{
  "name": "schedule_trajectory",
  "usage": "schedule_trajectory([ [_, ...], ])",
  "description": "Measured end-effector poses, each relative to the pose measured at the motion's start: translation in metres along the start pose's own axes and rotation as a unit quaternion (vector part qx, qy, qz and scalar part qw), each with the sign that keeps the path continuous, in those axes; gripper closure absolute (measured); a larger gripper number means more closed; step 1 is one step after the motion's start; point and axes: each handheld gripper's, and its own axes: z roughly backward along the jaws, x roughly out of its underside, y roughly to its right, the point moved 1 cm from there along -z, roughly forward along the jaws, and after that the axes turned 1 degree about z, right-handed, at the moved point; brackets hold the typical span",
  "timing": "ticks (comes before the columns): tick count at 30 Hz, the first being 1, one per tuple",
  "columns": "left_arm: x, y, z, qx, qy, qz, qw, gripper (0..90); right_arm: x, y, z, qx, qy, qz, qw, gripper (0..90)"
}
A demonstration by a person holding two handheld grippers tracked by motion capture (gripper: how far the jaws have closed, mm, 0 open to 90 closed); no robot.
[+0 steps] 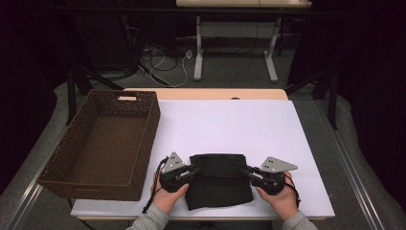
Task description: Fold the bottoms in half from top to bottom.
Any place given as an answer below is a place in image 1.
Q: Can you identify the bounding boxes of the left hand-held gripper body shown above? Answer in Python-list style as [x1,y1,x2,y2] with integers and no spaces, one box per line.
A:
[159,150,196,194]

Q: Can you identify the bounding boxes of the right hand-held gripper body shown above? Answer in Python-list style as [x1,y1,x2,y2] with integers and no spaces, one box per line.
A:
[251,155,299,196]

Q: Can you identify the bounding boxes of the black shorts with blue print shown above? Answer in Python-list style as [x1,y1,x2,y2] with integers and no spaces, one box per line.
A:
[184,152,256,212]

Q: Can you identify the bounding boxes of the brown wicker basket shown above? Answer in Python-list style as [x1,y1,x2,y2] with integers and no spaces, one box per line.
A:
[36,89,162,202]

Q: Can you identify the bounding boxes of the person's left hand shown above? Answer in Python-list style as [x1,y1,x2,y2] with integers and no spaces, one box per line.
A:
[151,178,191,215]

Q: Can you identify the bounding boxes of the person's right hand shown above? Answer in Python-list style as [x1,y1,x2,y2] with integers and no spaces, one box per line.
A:
[255,171,301,221]

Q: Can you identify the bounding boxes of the white board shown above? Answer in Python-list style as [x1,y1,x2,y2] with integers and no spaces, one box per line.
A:
[70,99,336,219]

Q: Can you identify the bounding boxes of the black metal stand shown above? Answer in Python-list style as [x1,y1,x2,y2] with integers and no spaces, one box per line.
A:
[64,62,124,127]
[284,68,340,130]

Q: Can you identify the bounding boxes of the white desk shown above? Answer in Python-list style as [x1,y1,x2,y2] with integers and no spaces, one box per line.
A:
[175,0,313,83]

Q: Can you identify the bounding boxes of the right hand-held gripper black cable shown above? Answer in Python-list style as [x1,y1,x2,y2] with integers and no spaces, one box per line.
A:
[282,181,302,209]

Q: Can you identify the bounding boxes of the hand-held gripper black cable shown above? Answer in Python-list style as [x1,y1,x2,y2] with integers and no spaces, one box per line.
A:
[141,155,169,215]
[282,181,302,209]

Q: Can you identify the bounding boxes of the left hand-held gripper black cable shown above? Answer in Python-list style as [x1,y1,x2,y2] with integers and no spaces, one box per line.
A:
[141,155,169,215]

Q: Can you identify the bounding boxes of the aluminium rail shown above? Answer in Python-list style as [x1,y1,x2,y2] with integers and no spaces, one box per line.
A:
[318,99,388,230]
[2,183,45,230]

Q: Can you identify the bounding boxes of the white cable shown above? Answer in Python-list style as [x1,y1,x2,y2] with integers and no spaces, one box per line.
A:
[148,47,191,89]

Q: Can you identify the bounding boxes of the bundle of black cables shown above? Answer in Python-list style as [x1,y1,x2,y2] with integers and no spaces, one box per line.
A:
[119,15,180,84]

